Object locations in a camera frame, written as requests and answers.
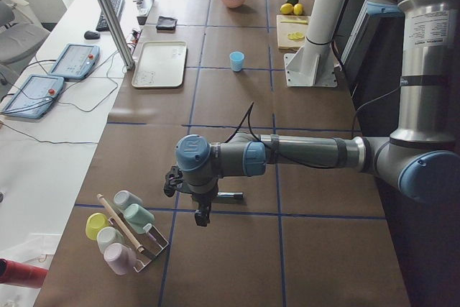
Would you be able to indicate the grey cup on rack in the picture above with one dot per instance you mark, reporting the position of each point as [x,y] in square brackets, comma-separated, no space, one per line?
[124,198]

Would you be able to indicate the yellow lemon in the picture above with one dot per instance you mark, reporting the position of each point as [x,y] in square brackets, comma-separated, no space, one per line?
[298,9]
[286,9]

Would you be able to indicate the blue teach pendant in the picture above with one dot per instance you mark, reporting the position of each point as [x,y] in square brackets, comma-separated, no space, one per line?
[35,97]
[75,61]

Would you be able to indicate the red bottle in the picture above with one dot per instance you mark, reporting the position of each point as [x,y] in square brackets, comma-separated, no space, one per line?
[23,275]

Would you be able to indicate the near blue teach pendant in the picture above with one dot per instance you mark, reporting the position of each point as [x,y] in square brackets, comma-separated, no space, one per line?
[35,97]

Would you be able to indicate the yellow cup on rack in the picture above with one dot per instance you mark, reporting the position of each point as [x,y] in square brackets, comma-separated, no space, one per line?
[94,224]

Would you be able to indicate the yellow plastic knife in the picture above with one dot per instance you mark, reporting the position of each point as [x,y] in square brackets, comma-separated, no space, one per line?
[294,21]

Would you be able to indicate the aluminium frame post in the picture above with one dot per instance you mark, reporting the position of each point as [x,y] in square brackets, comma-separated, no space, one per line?
[116,33]

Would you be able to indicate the lemon slices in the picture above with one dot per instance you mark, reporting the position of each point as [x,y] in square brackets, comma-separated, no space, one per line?
[295,36]

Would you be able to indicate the steel muddler black tip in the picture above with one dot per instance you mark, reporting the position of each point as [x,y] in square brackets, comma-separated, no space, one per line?
[231,195]

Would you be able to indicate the black computer mouse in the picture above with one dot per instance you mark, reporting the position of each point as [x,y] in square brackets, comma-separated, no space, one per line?
[91,35]

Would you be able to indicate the pink lilac cup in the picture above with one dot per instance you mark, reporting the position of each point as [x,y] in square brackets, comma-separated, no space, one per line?
[120,258]

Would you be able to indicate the folded grey cloth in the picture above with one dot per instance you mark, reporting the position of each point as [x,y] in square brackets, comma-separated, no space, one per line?
[167,24]

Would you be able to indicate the white wire cup rack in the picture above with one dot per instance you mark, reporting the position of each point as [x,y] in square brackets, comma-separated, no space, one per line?
[153,241]

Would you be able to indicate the far blue teach pendant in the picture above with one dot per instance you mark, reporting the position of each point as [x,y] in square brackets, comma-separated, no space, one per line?
[75,61]

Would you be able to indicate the grey office chair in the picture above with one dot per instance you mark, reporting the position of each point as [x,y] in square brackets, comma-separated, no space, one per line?
[21,40]

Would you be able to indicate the light blue plastic cup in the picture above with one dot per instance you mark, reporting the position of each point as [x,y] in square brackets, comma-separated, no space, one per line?
[236,60]

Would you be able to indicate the pale green cup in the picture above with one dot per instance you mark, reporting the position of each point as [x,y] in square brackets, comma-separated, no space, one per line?
[107,236]

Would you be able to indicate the wooden cutting board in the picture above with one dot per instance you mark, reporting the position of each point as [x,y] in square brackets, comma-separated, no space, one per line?
[291,31]

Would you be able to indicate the white pedestal column base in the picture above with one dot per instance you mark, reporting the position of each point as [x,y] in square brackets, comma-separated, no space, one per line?
[313,64]

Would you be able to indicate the wooden rack handle rod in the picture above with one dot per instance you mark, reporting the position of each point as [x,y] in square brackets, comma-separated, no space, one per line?
[137,245]

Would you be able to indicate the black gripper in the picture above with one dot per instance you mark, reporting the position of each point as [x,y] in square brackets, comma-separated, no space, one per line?
[202,199]

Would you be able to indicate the cream bear serving tray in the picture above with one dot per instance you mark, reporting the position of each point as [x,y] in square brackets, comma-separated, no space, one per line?
[161,64]

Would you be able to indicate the mint green cup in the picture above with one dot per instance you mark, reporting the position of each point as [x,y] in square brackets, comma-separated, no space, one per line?
[138,217]

